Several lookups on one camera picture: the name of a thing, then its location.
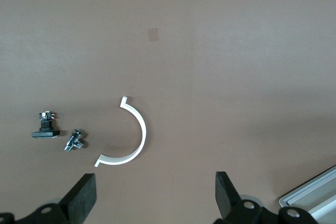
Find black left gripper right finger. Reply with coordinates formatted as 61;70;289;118
214;171;274;224

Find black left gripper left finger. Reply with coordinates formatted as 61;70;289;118
14;173;97;224

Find white pull-out drawer tray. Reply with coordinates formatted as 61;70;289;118
278;165;336;224

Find chrome metal fitting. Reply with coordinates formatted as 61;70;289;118
64;128;88;153

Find white half-ring clamp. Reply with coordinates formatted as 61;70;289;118
93;95;147;168

